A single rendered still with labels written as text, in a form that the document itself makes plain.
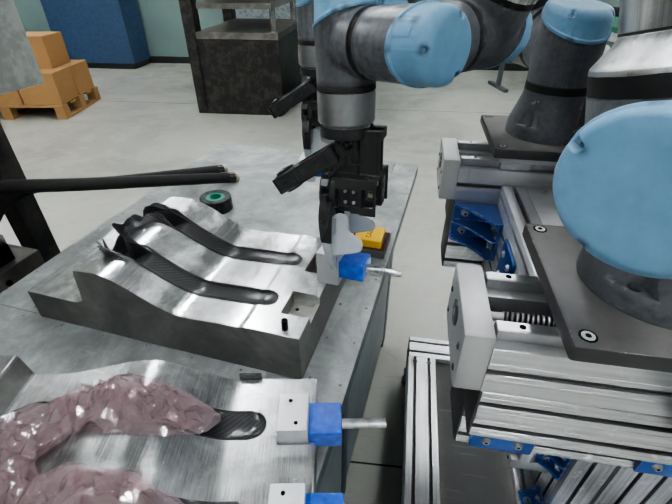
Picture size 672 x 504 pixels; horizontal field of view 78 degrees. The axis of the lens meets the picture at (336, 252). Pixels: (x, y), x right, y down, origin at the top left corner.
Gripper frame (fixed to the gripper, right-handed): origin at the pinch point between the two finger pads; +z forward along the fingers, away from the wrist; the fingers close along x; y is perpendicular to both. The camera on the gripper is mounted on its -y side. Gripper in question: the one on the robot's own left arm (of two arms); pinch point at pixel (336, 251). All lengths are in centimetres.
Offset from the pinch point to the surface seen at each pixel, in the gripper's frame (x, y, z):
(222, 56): 336, -243, 3
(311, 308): -4.6, -2.8, 8.5
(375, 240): 22.4, 0.6, 9.5
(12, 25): 25, -89, -32
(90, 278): -16.3, -34.5, 1.6
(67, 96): 279, -402, 36
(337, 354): -6.6, 2.2, 15.2
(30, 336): -21, -48, 13
